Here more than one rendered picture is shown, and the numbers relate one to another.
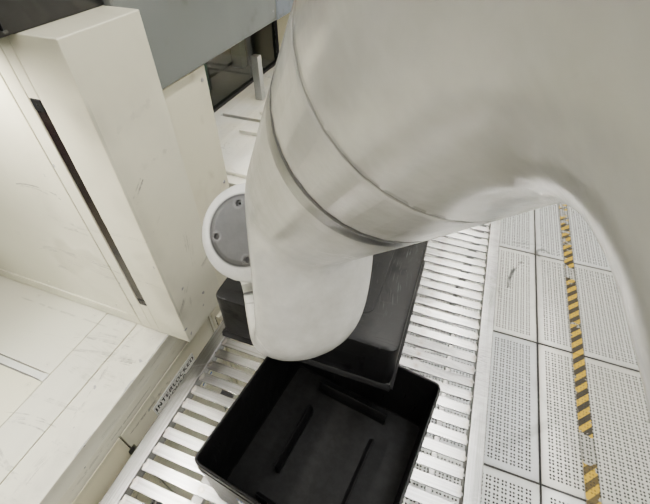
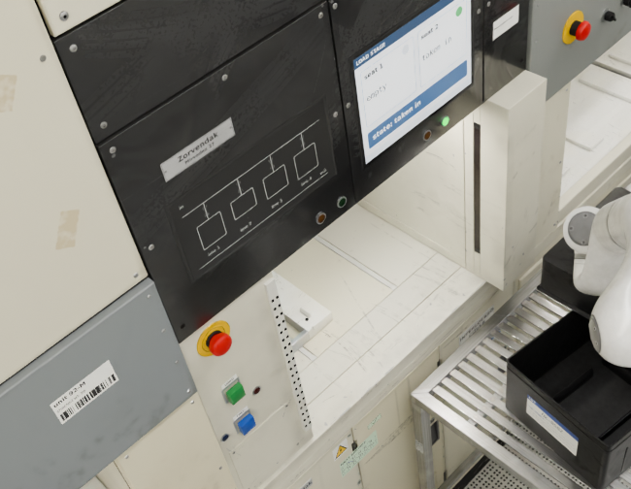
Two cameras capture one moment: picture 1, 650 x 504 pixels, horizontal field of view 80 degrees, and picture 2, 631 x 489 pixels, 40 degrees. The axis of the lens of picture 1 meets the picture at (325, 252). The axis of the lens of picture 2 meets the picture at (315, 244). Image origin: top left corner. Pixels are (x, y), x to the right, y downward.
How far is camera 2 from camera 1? 127 cm
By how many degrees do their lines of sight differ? 24
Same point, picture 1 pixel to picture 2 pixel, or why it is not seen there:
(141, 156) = (521, 158)
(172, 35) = (556, 71)
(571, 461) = not seen: outside the picture
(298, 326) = (601, 275)
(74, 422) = (417, 322)
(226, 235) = (576, 229)
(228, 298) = (551, 262)
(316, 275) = (613, 255)
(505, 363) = not seen: outside the picture
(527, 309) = not seen: outside the picture
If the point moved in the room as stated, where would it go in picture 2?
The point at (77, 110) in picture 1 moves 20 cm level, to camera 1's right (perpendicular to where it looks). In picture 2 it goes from (501, 136) to (606, 155)
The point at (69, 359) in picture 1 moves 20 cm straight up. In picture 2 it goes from (411, 279) to (406, 221)
